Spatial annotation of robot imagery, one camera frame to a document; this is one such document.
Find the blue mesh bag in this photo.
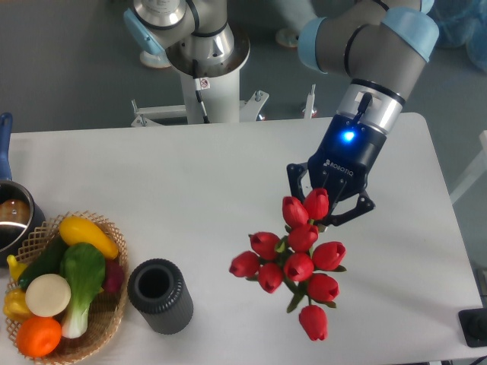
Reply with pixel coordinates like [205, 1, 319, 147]
[428, 0, 486, 73]

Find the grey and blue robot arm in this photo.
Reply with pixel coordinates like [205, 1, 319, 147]
[123, 1, 438, 226]

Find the green bok choy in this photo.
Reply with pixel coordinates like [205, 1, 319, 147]
[60, 243, 105, 339]

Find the cream round bun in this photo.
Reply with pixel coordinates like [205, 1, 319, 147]
[25, 274, 71, 317]

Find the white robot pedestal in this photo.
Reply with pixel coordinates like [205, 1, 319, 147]
[132, 25, 269, 127]

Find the yellow squash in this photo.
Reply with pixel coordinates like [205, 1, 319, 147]
[59, 216, 119, 259]

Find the yellow bell pepper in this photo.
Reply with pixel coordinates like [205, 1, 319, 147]
[3, 288, 33, 322]

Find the blue handled saucepan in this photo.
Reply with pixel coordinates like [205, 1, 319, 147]
[1, 113, 45, 268]

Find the woven wicker basket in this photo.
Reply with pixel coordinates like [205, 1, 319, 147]
[15, 211, 129, 364]

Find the red tulip bouquet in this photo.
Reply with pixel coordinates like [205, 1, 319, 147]
[229, 188, 346, 341]

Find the dark grey ribbed vase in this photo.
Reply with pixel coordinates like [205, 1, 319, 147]
[128, 259, 194, 335]

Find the orange fruit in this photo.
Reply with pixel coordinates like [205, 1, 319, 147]
[16, 317, 62, 357]

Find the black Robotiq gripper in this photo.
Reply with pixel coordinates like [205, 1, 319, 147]
[286, 114, 387, 227]

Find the purple red onion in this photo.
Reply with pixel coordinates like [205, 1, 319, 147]
[102, 260, 125, 294]

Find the yellow banana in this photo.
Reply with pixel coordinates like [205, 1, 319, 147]
[6, 255, 27, 281]

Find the black device at table edge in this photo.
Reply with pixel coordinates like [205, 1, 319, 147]
[458, 308, 486, 348]

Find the white frame at right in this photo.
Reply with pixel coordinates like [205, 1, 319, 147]
[450, 130, 486, 205]

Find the dark green cucumber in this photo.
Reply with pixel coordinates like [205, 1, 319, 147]
[18, 236, 68, 290]

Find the black pedestal cable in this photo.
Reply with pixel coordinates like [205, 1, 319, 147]
[192, 59, 211, 124]

